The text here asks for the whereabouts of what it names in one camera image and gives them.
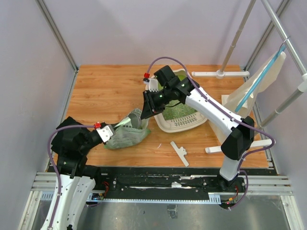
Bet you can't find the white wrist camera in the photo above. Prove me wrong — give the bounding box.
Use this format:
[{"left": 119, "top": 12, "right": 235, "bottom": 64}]
[
  {"left": 143, "top": 77, "right": 159, "bottom": 92},
  {"left": 96, "top": 125, "right": 116, "bottom": 143}
]

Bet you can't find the teal clothes hanger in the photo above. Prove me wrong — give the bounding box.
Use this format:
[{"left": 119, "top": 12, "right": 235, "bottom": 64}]
[{"left": 235, "top": 37, "right": 290, "bottom": 113}]

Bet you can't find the beige green litter box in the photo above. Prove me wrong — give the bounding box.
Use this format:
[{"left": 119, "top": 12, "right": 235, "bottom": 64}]
[{"left": 145, "top": 69, "right": 209, "bottom": 133}]

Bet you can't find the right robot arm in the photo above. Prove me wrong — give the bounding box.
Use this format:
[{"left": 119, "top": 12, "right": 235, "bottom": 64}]
[{"left": 141, "top": 65, "right": 255, "bottom": 192}]

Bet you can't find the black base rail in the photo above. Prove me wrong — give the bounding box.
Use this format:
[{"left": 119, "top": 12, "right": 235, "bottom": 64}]
[{"left": 47, "top": 165, "right": 276, "bottom": 204}]

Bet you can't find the green cat litter bag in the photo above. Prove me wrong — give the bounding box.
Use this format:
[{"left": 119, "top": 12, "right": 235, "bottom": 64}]
[{"left": 105, "top": 108, "right": 151, "bottom": 150}]

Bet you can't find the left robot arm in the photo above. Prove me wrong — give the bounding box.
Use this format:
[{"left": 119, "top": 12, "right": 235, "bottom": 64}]
[{"left": 42, "top": 123, "right": 115, "bottom": 230}]

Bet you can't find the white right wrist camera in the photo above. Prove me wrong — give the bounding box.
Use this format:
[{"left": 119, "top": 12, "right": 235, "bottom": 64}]
[{"left": 143, "top": 77, "right": 159, "bottom": 92}]

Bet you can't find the white plastic bag clip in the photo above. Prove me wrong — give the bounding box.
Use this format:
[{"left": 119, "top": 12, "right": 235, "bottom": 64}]
[{"left": 170, "top": 141, "right": 189, "bottom": 167}]

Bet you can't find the white metal drying rack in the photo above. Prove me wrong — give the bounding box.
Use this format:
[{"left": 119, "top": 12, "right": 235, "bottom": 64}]
[{"left": 191, "top": 0, "right": 307, "bottom": 154}]

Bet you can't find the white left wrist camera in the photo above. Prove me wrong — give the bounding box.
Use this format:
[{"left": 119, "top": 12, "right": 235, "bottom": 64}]
[{"left": 96, "top": 125, "right": 116, "bottom": 143}]

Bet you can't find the cream fabric bag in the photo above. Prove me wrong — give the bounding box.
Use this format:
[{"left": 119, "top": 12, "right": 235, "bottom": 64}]
[{"left": 208, "top": 51, "right": 287, "bottom": 144}]

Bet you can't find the black cloth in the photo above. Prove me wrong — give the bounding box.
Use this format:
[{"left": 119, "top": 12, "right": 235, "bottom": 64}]
[{"left": 51, "top": 116, "right": 90, "bottom": 167}]

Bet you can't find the metal litter scoop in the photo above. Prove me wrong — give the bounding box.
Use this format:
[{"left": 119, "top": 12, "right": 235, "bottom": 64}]
[{"left": 128, "top": 113, "right": 142, "bottom": 128}]

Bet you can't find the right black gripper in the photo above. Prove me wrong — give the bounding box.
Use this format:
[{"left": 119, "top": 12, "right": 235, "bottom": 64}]
[{"left": 141, "top": 86, "right": 172, "bottom": 120}]

